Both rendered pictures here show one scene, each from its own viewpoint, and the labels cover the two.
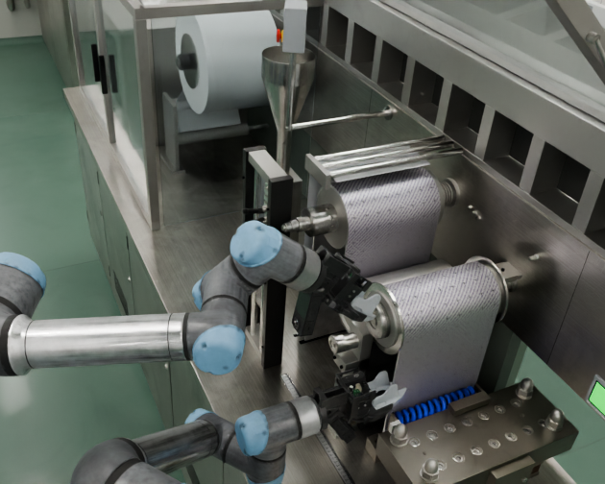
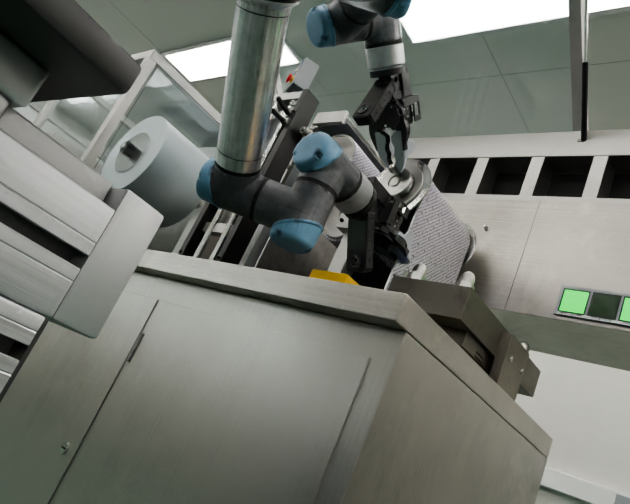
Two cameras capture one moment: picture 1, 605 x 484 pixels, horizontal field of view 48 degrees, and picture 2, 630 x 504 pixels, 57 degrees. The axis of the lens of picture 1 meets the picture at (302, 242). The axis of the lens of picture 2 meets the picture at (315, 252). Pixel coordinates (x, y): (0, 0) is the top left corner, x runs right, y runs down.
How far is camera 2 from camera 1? 1.49 m
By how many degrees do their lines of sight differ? 55
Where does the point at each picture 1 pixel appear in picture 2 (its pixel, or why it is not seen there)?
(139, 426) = not seen: outside the picture
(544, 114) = (487, 143)
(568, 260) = (520, 216)
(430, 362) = (427, 252)
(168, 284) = not seen: hidden behind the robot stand
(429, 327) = (439, 204)
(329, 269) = (403, 77)
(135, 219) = not seen: hidden behind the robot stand
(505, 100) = (451, 148)
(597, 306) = (554, 234)
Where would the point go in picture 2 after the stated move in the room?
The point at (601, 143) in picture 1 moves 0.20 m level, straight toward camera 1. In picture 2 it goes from (539, 139) to (571, 93)
